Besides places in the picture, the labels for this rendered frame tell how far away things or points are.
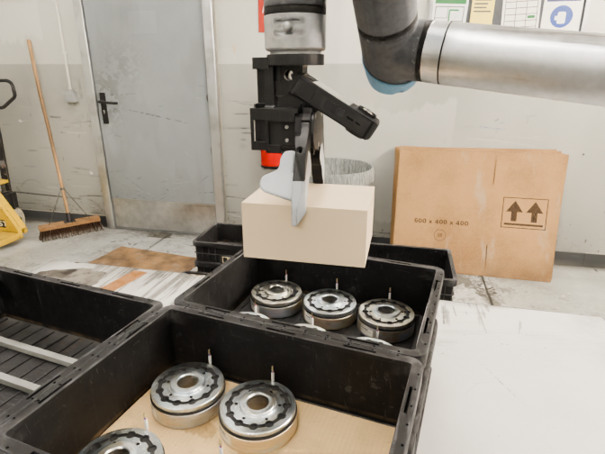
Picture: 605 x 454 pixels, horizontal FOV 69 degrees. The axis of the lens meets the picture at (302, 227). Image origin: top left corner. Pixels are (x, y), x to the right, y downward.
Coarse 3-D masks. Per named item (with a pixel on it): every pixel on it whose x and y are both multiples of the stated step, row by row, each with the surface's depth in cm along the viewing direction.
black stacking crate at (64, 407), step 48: (144, 336) 64; (192, 336) 69; (240, 336) 65; (96, 384) 56; (144, 384) 65; (288, 384) 65; (336, 384) 61; (384, 384) 58; (48, 432) 50; (96, 432) 57
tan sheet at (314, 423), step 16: (144, 400) 64; (128, 416) 61; (304, 416) 61; (320, 416) 61; (336, 416) 61; (352, 416) 61; (160, 432) 58; (176, 432) 58; (192, 432) 58; (208, 432) 58; (304, 432) 58; (320, 432) 58; (336, 432) 58; (352, 432) 58; (368, 432) 58; (384, 432) 58; (176, 448) 56; (192, 448) 56; (208, 448) 56; (224, 448) 56; (288, 448) 56; (304, 448) 56; (320, 448) 56; (336, 448) 56; (352, 448) 56; (368, 448) 56; (384, 448) 56
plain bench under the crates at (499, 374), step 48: (144, 288) 124; (480, 336) 102; (528, 336) 102; (576, 336) 102; (432, 384) 87; (480, 384) 87; (528, 384) 87; (576, 384) 87; (432, 432) 75; (480, 432) 75; (528, 432) 75; (576, 432) 75
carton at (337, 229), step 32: (256, 192) 61; (320, 192) 61; (352, 192) 61; (256, 224) 57; (288, 224) 56; (320, 224) 55; (352, 224) 54; (256, 256) 58; (288, 256) 57; (320, 256) 56; (352, 256) 55
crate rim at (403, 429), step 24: (168, 312) 69; (192, 312) 68; (288, 336) 62; (312, 336) 62; (96, 360) 56; (384, 360) 57; (408, 360) 56; (72, 384) 53; (408, 384) 52; (24, 408) 49; (408, 408) 49; (0, 432) 45; (408, 432) 45
